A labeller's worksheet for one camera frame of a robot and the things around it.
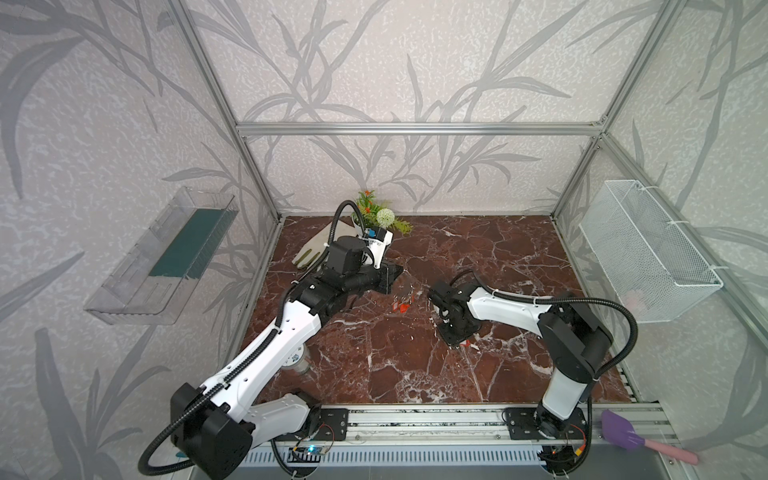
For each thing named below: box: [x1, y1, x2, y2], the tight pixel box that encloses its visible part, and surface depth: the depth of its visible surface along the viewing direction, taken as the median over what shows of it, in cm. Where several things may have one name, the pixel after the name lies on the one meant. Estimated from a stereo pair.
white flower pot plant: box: [352, 190, 414, 234], surface depth 104 cm
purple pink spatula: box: [601, 410, 699, 465], surface depth 73 cm
